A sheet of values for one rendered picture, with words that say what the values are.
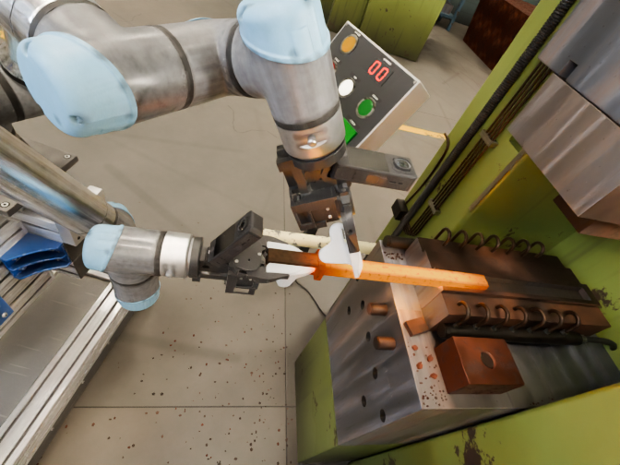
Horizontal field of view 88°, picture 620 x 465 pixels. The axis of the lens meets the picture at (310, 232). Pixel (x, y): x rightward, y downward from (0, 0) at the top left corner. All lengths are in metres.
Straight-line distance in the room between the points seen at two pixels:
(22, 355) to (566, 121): 1.51
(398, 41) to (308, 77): 5.12
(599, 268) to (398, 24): 4.66
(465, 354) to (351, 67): 0.77
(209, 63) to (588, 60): 0.48
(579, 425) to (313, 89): 0.63
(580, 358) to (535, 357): 0.13
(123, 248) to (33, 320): 0.96
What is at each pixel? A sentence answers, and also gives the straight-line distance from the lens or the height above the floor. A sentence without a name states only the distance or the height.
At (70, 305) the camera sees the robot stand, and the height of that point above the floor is 0.21.
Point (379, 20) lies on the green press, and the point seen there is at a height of 0.34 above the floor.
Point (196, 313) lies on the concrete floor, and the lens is 1.62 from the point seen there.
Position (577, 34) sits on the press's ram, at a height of 1.41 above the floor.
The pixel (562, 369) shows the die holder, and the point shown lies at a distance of 0.93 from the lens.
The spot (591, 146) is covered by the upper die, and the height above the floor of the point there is 1.33.
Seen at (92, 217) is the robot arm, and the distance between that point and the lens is 0.66.
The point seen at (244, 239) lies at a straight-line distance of 0.49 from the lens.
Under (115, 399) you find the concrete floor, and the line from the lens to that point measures 1.54.
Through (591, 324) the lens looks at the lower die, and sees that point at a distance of 0.95.
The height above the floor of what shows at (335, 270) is 1.01.
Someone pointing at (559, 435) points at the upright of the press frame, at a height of 0.98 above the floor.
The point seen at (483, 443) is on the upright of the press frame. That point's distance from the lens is 0.87.
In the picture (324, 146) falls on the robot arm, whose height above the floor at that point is 1.27.
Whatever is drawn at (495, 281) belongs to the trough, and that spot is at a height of 0.99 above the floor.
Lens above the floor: 1.46
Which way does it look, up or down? 47 degrees down
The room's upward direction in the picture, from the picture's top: 23 degrees clockwise
